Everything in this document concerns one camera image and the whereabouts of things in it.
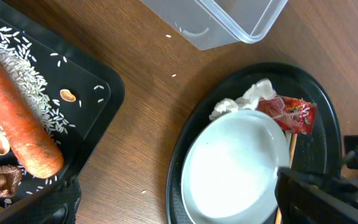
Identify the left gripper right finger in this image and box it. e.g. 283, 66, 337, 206
275, 167, 358, 224

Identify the rice and nuts pile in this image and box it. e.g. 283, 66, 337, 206
0, 26, 90, 162

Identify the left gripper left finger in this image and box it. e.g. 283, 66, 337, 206
0, 175, 81, 223

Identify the clear plastic bin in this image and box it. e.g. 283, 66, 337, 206
142, 0, 288, 50

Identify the black rectangular tray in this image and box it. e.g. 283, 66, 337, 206
0, 0, 126, 224

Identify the wooden chopstick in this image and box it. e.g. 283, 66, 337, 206
275, 131, 297, 224

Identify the white tissue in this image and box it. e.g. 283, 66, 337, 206
209, 79, 277, 121

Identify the red snack wrapper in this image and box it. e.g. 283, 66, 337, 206
257, 95, 317, 135

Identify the orange carrot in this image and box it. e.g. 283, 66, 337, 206
0, 64, 64, 179

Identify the grey plate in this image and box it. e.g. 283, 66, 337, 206
181, 110, 290, 224

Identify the round black tray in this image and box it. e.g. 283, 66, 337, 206
165, 62, 342, 223

